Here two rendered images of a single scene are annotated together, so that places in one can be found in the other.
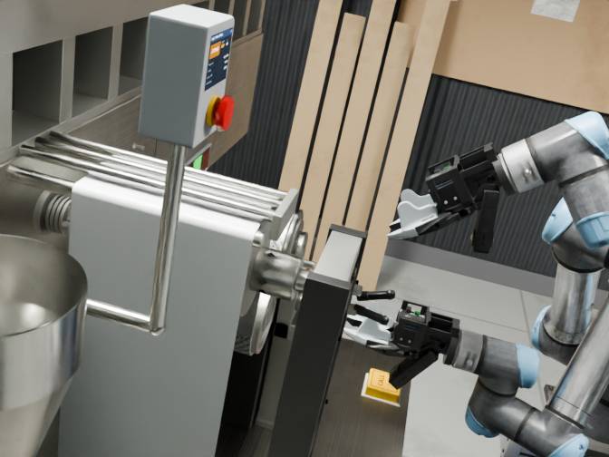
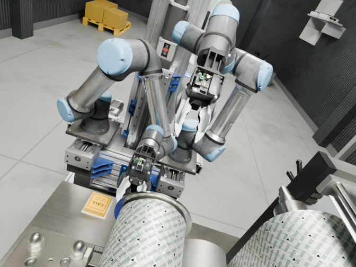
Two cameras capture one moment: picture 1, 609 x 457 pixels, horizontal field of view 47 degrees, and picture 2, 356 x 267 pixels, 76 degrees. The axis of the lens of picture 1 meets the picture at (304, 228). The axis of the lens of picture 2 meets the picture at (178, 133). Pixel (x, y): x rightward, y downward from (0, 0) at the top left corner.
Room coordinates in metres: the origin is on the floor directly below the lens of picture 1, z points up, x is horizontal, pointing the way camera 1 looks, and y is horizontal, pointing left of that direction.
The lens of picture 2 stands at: (1.19, 0.27, 1.62)
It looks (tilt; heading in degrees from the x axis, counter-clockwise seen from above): 33 degrees down; 258
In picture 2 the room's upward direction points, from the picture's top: 22 degrees clockwise
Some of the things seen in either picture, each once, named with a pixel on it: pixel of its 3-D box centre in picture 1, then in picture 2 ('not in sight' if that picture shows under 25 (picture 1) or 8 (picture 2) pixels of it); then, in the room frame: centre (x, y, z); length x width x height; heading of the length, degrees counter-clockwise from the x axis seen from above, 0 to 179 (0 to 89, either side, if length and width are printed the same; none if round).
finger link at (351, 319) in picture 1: (371, 315); (122, 186); (1.18, -0.16, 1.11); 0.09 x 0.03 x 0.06; 74
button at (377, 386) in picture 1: (383, 385); (98, 204); (1.24, -0.23, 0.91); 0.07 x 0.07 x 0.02; 83
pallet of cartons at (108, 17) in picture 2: not in sight; (109, 16); (2.58, -6.22, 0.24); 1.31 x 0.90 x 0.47; 84
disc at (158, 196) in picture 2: (290, 249); (152, 219); (1.11, 0.02, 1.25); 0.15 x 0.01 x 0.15; 173
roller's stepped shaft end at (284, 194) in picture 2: (318, 285); (286, 198); (0.86, -0.03, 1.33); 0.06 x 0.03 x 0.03; 83
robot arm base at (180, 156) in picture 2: not in sight; (181, 148); (0.91, -0.74, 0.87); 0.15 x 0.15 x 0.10
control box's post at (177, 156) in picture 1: (168, 235); not in sight; (0.57, 0.12, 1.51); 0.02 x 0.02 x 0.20
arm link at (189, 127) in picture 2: not in sight; (189, 132); (0.91, -0.73, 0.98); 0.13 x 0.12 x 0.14; 140
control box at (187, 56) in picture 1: (196, 77); not in sight; (0.57, 0.11, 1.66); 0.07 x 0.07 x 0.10; 83
